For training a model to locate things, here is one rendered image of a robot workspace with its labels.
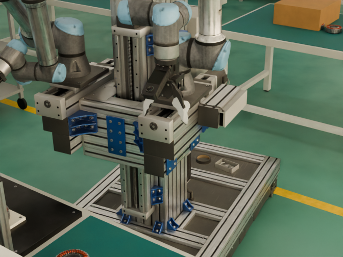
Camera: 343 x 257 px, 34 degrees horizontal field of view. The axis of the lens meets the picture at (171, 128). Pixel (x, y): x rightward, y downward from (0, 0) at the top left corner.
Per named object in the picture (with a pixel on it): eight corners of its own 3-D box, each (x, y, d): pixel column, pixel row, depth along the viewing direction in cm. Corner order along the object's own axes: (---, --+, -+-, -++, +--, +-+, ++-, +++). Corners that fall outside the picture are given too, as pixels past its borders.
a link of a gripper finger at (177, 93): (189, 105, 169) (174, 79, 168) (187, 106, 168) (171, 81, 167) (177, 110, 172) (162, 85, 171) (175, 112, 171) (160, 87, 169)
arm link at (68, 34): (79, 55, 236) (77, 23, 231) (49, 53, 239) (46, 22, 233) (89, 46, 247) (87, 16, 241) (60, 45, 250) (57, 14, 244)
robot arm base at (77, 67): (69, 63, 256) (67, 43, 252) (97, 69, 250) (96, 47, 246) (48, 75, 244) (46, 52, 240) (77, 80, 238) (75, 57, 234)
